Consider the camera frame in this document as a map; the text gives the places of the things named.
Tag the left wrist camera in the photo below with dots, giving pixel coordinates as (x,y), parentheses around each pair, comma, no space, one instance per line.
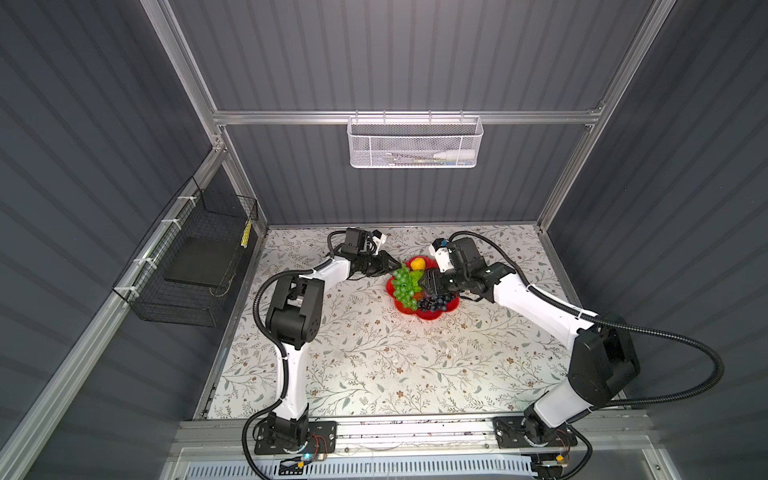
(358,242)

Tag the yellow fake lemon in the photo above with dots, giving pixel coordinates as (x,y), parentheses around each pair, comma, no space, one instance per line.
(418,264)

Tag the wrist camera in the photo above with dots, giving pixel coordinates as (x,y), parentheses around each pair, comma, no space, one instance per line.
(358,242)
(460,255)

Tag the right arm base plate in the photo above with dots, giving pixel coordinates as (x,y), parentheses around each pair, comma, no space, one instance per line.
(515,431)

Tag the green fake grapes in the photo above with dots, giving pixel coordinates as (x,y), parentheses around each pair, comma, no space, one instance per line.
(406,287)

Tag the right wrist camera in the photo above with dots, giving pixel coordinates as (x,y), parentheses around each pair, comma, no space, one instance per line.
(460,255)

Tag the dark purple fake grapes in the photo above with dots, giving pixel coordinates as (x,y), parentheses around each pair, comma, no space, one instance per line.
(437,302)

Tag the white marker pen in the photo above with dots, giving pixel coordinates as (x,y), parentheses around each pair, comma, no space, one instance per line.
(456,156)

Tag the black wire basket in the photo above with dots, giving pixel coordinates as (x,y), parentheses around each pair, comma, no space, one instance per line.
(188,270)

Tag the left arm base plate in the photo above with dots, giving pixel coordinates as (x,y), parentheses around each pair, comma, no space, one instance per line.
(321,438)

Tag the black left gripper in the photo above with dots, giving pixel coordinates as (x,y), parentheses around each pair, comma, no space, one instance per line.
(383,264)

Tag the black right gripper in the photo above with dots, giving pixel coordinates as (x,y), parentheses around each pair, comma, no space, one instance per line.
(432,281)

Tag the aluminium front rail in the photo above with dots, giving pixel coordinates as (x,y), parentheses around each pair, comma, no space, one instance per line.
(420,434)

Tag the white wire mesh basket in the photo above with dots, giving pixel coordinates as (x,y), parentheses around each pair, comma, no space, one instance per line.
(409,141)

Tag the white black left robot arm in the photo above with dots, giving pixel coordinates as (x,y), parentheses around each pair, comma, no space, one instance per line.
(292,322)

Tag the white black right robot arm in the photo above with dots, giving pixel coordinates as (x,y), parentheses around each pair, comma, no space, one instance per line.
(602,356)

